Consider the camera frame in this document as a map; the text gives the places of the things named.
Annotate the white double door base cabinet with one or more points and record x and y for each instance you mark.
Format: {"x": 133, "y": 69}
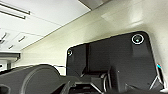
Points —
{"x": 50, "y": 18}

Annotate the microwave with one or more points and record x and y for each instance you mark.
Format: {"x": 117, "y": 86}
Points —
{"x": 31, "y": 40}

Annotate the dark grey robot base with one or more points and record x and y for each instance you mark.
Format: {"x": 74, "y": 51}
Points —
{"x": 133, "y": 63}

